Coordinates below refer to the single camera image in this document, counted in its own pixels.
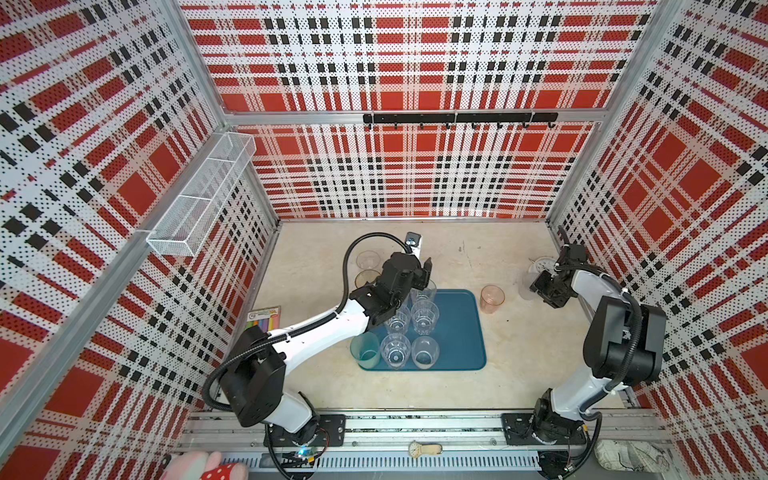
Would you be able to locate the yellow transparent plastic cup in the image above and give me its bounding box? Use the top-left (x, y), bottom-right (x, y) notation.
top-left (354, 269), bottom-right (380, 288)

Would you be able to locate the clear faceted cup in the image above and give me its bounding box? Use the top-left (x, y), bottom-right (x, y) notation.
top-left (385, 306), bottom-right (411, 335)

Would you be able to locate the pink transparent plastic cup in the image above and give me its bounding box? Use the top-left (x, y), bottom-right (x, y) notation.
top-left (480, 285), bottom-right (506, 314)

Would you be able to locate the frosted clear plastic cup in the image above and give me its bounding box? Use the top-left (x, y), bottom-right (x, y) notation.
top-left (411, 336), bottom-right (440, 370)

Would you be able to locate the green textured plastic cup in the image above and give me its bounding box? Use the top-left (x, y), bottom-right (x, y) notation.
top-left (350, 332), bottom-right (381, 370)

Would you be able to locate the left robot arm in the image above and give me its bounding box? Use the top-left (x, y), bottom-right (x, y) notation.
top-left (202, 232), bottom-right (432, 446)

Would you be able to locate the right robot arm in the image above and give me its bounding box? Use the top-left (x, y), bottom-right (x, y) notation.
top-left (529, 227), bottom-right (667, 445)

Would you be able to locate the teal plastic tray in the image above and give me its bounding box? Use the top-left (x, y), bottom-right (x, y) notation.
top-left (366, 289), bottom-right (487, 371)

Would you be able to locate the white analog alarm clock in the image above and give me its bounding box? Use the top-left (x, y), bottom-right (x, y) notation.
top-left (528, 256), bottom-right (557, 280)

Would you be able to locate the clear cup beside frosted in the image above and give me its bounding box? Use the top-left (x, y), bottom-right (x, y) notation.
top-left (355, 250), bottom-right (382, 270)

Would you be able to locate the colourful marker pack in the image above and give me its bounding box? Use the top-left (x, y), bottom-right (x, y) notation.
top-left (245, 306), bottom-right (281, 332)

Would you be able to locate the small beige wooden object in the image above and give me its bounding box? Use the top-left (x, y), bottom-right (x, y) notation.
top-left (408, 441), bottom-right (443, 459)

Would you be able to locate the white crumpled cloth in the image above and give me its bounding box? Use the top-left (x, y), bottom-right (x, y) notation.
top-left (594, 440), bottom-right (671, 474)

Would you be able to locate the pink plush toy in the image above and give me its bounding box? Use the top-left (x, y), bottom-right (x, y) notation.
top-left (160, 451), bottom-right (249, 480)

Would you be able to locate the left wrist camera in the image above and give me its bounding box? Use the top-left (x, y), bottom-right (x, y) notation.
top-left (404, 232), bottom-right (422, 258)

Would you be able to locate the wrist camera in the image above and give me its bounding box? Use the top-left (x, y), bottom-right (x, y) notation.
top-left (404, 232), bottom-right (422, 258)
top-left (556, 243), bottom-right (588, 267)

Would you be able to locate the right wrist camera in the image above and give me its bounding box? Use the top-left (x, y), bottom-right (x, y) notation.
top-left (556, 243), bottom-right (588, 267)

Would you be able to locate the black hook rail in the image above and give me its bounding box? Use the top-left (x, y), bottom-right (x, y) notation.
top-left (362, 112), bottom-right (559, 126)

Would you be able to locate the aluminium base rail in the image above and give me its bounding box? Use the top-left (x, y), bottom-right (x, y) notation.
top-left (175, 409), bottom-right (682, 479)

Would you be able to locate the white wire mesh basket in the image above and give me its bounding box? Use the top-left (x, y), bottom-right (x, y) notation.
top-left (147, 132), bottom-right (255, 257)

